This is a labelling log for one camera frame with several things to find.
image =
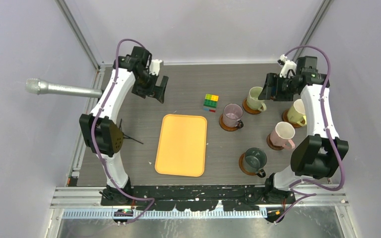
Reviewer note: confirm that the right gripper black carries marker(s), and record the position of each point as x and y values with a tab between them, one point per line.
274	80

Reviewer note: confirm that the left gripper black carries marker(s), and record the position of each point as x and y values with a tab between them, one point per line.
157	92

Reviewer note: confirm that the light green mug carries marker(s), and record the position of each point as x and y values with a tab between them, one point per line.
253	102

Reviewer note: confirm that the brown wooden coaster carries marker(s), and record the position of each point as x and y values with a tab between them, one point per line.
227	128
248	110
241	166
285	118

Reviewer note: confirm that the cream yellow mug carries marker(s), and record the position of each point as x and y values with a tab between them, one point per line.
296	115

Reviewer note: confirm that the pink white mug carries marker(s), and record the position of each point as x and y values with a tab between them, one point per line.
282	135

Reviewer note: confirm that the mauve mug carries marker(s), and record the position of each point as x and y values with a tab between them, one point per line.
232	114

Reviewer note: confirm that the dark walnut coaster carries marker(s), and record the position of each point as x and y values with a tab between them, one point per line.
271	145

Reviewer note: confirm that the dark green mug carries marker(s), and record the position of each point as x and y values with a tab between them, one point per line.
255	158

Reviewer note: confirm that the yellow tray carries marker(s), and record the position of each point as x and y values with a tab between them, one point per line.
182	146

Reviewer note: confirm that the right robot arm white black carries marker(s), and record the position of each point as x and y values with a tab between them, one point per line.
321	153

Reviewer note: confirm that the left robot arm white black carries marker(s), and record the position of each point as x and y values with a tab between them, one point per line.
138	73

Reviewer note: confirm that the black microphone tripod stand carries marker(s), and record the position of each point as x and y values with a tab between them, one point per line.
126	136

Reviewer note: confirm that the colourful toy brick block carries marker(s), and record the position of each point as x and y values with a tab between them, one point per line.
210	103

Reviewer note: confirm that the silver microphone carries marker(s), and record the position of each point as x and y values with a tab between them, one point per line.
41	87

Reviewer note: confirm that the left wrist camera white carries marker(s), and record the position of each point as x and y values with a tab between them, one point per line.
155	66

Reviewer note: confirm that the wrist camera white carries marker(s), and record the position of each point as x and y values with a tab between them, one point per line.
288	67
155	66

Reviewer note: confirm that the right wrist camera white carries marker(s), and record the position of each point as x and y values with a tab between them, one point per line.
288	67

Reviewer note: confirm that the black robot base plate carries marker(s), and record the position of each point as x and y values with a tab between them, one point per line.
194	197

